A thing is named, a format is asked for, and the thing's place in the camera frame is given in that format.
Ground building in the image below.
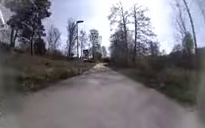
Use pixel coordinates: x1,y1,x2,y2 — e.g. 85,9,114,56
82,49,91,62

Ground row of bare trees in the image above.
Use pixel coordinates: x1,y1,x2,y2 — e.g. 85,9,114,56
46,18,108,62

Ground grey asphalt path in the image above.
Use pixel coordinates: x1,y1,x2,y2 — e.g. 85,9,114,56
0,62,204,128

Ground street lamp pole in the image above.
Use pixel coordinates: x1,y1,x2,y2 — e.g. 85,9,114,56
75,19,85,60

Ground dry grass verge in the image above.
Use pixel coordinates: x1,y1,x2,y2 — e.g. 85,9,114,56
109,54,205,108
0,49,97,101

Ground tall dark pine trees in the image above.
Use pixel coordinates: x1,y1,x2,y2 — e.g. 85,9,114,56
3,0,53,57

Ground leaning pole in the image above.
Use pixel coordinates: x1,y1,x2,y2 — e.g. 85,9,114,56
182,0,199,56

